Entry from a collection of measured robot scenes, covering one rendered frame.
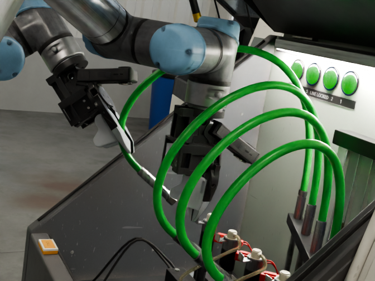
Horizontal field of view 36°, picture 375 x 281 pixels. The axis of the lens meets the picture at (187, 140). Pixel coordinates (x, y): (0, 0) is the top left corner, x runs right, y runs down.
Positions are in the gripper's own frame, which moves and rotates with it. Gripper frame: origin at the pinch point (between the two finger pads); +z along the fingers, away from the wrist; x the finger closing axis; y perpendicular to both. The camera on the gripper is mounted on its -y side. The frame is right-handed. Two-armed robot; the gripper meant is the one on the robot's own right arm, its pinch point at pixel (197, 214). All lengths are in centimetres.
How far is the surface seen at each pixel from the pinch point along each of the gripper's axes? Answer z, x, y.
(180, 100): 32, -340, -160
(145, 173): -4.1, -11.2, 6.5
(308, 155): -12.3, 0.6, -22.2
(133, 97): -18.4, -13.0, 10.5
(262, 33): -33, -268, -180
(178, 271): 12.9, -3.1, 0.2
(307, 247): 0.9, 13.8, -15.2
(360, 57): -32.6, 2.5, -27.9
